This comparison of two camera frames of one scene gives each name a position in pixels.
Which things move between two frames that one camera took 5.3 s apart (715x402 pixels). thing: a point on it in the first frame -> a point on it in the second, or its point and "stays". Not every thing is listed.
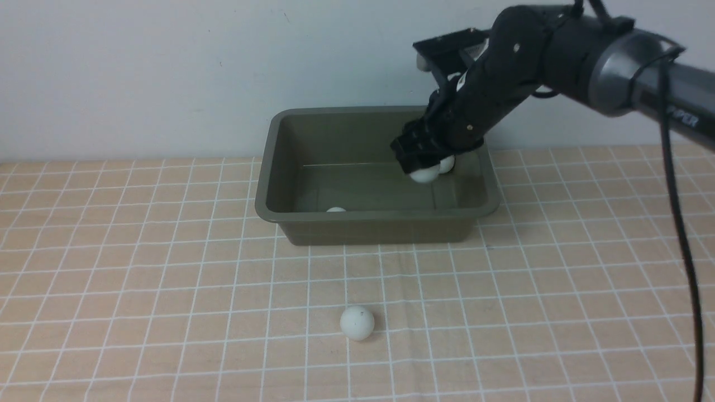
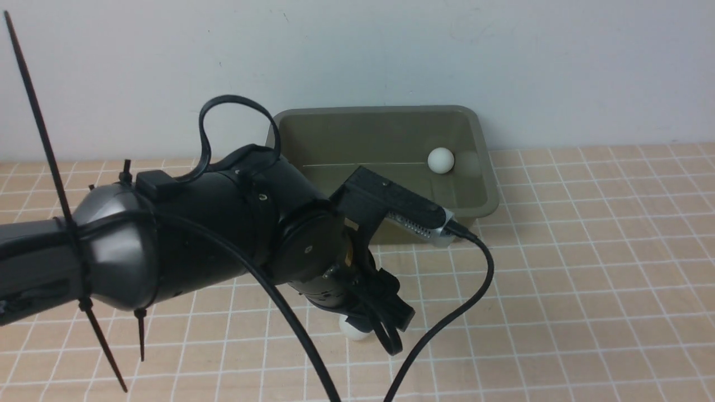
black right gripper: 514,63 -> 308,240
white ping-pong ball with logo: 447,164 stays
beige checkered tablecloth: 158,281 stays
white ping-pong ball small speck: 357,322 stays
